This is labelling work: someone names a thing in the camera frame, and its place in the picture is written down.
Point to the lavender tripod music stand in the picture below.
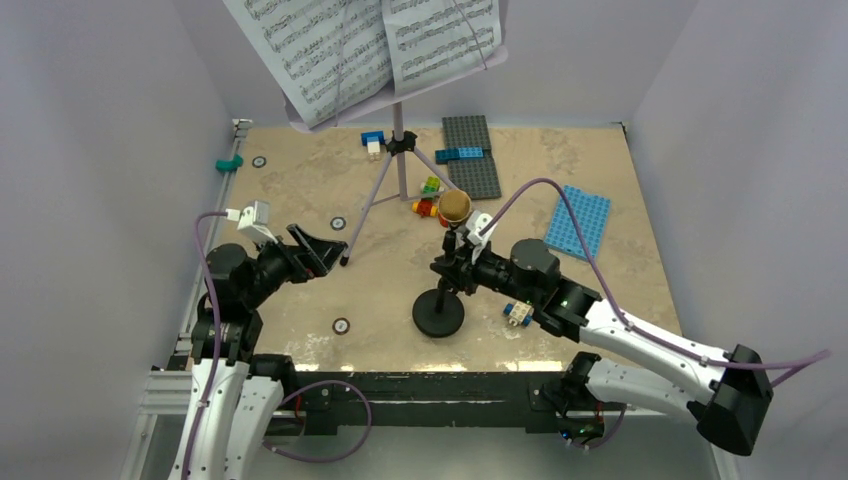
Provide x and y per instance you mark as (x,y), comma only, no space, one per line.
(401,142)

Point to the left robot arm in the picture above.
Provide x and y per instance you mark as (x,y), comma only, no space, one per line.
(234,392)

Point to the blue lego bricks on baseplate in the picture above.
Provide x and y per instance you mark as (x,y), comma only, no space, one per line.
(445,156)

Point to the sheet music page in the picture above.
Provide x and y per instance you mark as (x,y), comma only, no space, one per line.
(325,55)
(433,41)

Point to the gold microphone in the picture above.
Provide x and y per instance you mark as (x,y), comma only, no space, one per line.
(454,207)

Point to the white blue lego car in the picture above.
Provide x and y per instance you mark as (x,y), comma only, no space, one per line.
(518,314)

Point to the blue and white lego brick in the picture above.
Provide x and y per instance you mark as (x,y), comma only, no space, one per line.
(373,141)

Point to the light blue lego baseplate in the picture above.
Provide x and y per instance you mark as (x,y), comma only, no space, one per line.
(591,213)

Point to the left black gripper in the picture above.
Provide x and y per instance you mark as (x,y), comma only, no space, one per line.
(319,253)

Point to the left sheet music page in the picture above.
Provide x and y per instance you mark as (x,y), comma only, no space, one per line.
(325,55)

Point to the black microphone stand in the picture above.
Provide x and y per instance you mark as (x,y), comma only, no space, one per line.
(439,313)

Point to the dark grey lego baseplate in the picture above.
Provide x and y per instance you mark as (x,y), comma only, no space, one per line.
(474,171)

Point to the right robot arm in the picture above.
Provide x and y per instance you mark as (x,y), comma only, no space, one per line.
(726,394)

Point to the green yellow lego brick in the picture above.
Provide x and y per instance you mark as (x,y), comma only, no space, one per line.
(432,186)

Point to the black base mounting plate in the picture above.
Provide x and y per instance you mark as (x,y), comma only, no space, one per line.
(536,402)

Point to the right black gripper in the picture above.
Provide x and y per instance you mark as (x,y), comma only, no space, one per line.
(459,269)

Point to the red yellow lego piece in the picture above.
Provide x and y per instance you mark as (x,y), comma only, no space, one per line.
(425,207)

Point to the teal clamp on rail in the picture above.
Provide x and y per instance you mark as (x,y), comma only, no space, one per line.
(229,165)

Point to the right sheet music page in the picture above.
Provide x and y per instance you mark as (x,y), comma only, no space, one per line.
(433,41)

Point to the aluminium frame rail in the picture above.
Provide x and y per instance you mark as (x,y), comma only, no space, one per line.
(164,401)

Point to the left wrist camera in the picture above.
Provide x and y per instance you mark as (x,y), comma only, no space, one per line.
(254,220)

